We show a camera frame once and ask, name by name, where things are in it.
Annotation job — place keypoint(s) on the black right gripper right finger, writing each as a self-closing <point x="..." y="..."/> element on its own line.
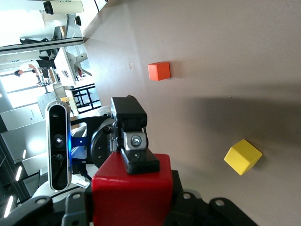
<point x="200" y="212"/>

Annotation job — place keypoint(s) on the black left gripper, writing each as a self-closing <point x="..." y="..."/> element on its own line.
<point x="102" y="143"/>

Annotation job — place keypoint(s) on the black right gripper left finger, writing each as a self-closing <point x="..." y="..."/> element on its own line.
<point x="42" y="212"/>

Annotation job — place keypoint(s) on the red wooden block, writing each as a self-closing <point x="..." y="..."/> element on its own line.
<point x="131" y="200"/>

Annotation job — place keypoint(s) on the orange wooden block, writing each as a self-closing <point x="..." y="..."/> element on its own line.
<point x="159" y="71"/>

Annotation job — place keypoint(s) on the yellow wooden block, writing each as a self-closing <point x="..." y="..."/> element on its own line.
<point x="242" y="157"/>

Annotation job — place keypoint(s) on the white office desk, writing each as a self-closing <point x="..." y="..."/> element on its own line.
<point x="63" y="68"/>

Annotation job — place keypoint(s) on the white paper notice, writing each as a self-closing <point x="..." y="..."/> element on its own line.
<point x="45" y="103"/>

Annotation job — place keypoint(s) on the white cabinet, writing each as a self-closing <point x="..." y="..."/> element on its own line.
<point x="18" y="117"/>

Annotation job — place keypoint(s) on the black office chair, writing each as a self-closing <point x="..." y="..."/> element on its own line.
<point x="45" y="62"/>

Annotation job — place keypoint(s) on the person in white shirt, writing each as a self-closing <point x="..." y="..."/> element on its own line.
<point x="26" y="67"/>

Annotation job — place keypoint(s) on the white cylinder black cap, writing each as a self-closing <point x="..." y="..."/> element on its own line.
<point x="68" y="5"/>

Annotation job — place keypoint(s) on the brown table cover sheet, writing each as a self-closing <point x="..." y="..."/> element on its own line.
<point x="235" y="47"/>

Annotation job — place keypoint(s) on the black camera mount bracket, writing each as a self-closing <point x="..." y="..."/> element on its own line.
<point x="94" y="120"/>

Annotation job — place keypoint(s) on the blue metal mount bracket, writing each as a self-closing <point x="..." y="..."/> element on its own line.
<point x="80" y="142"/>

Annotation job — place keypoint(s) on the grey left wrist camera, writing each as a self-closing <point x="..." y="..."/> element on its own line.
<point x="58" y="146"/>

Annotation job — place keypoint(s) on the metal camera mast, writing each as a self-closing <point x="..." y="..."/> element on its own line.
<point x="47" y="44"/>

